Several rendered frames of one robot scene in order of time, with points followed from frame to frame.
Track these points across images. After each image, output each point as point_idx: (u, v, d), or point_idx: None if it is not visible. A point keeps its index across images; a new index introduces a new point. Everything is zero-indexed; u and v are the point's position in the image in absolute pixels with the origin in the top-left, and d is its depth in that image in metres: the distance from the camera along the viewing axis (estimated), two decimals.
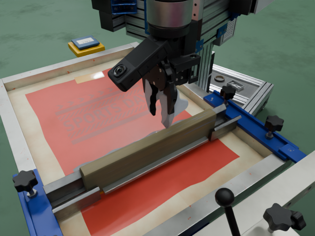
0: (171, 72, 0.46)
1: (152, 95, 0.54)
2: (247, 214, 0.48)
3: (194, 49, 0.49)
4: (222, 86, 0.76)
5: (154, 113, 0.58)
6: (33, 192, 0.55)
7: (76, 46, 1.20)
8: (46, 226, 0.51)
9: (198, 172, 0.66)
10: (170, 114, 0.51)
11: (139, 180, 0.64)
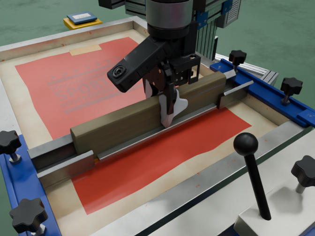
0: (170, 73, 0.46)
1: (152, 95, 0.54)
2: (267, 177, 0.41)
3: (194, 49, 0.49)
4: (231, 51, 0.69)
5: None
6: (16, 158, 0.47)
7: (71, 22, 1.12)
8: (29, 193, 0.43)
9: (206, 141, 0.58)
10: (169, 114, 0.51)
11: (139, 149, 0.57)
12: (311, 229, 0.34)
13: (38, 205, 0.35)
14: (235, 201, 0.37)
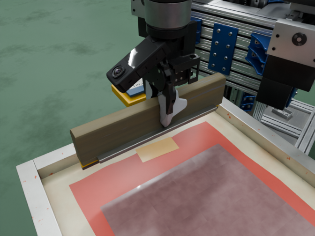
0: (170, 73, 0.46)
1: (152, 96, 0.54)
2: None
3: (194, 49, 0.49)
4: None
5: None
6: None
7: None
8: None
9: None
10: (168, 114, 0.51)
11: None
12: None
13: None
14: None
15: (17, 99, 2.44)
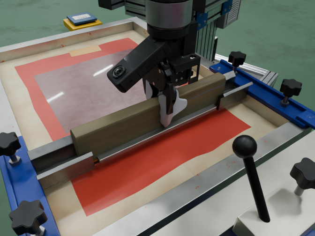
0: (170, 73, 0.46)
1: (152, 96, 0.54)
2: (266, 179, 0.41)
3: (194, 49, 0.49)
4: (230, 52, 0.69)
5: None
6: (16, 159, 0.48)
7: (71, 22, 1.12)
8: (29, 195, 0.43)
9: (205, 143, 0.58)
10: (168, 114, 0.51)
11: (138, 151, 0.57)
12: (310, 231, 0.34)
13: (37, 207, 0.35)
14: (234, 203, 0.38)
15: None
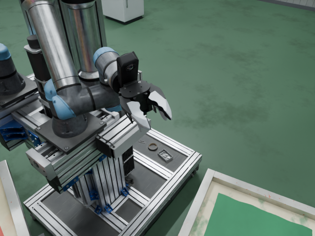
0: (146, 83, 0.66)
1: (140, 106, 0.59)
2: None
3: None
4: None
5: (149, 126, 0.56)
6: None
7: None
8: None
9: None
10: (166, 99, 0.60)
11: None
12: None
13: None
14: None
15: None
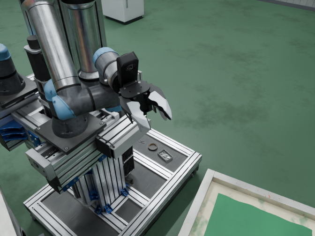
0: (146, 83, 0.66)
1: (140, 106, 0.59)
2: None
3: None
4: None
5: (149, 126, 0.56)
6: None
7: None
8: None
9: None
10: (165, 99, 0.60)
11: None
12: None
13: None
14: None
15: None
